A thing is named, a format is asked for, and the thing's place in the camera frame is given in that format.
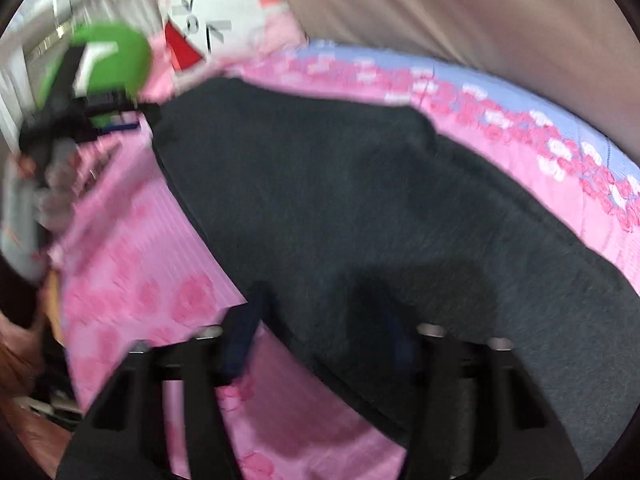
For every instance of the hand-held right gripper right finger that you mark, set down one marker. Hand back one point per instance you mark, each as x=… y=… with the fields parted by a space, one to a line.
x=402 y=345

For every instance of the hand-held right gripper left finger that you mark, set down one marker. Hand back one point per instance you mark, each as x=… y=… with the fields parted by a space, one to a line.
x=242 y=340

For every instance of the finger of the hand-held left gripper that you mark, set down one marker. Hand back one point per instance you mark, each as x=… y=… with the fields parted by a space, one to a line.
x=120 y=126

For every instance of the dark grey pants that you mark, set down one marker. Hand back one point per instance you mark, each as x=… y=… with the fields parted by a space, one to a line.
x=320 y=200

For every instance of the person's left forearm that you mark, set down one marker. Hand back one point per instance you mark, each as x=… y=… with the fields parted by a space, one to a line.
x=20 y=225

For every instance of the green plush toy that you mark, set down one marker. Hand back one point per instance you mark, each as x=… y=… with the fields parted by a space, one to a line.
x=120 y=50

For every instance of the pink floral bedsheet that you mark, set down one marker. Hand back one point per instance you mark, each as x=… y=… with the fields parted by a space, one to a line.
x=135 y=265

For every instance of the pink cartoon face pillow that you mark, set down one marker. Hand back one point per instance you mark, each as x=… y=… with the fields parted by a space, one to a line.
x=220 y=10

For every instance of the beige curtain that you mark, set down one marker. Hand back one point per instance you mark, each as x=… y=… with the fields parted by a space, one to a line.
x=450 y=10

